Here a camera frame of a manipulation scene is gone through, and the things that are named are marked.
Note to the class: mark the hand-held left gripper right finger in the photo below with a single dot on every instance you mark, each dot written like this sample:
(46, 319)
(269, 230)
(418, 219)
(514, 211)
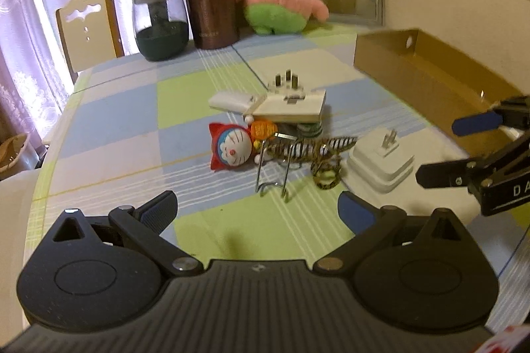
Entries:
(354, 212)

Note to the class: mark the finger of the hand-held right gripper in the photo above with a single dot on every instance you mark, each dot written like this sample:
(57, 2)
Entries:
(441, 171)
(474, 124)

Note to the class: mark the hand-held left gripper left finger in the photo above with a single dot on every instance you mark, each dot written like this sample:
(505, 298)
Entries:
(155, 211)

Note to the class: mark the white charger plug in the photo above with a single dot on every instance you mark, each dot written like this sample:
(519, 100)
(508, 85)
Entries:
(381, 166)

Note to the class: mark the zebra striped hair clip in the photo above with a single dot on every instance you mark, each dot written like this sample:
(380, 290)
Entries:
(304, 148)

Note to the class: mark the cardboard box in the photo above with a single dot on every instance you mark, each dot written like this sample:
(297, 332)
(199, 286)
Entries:
(397, 65)

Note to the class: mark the red blue cat figurine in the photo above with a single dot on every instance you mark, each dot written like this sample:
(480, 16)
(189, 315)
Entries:
(232, 148)

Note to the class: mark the white shallow tray box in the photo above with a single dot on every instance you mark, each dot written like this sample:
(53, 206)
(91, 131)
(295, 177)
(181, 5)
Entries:
(290, 108)

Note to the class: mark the orange round toy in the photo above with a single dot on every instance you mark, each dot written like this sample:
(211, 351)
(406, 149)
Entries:
(263, 129)

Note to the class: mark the white oval device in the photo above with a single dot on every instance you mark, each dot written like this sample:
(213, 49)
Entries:
(230, 101)

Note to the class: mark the white three-prong plug adapter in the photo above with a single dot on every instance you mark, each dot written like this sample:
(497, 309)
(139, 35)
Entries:
(283, 92)

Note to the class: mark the checked tablecloth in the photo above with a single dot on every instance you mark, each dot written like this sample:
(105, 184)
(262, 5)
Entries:
(124, 121)

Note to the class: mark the red white printed packet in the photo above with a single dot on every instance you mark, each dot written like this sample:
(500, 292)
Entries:
(507, 340)

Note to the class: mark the beige basket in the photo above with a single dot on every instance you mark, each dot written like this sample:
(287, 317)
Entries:
(12, 152)

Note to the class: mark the dark glass jar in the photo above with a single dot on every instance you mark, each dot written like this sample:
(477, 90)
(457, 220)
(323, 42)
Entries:
(159, 42)

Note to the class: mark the cream wooden chair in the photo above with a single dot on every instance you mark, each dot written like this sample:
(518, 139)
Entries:
(89, 42)

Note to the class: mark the brown metal canister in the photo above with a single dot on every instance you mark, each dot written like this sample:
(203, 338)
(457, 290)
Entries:
(211, 5)

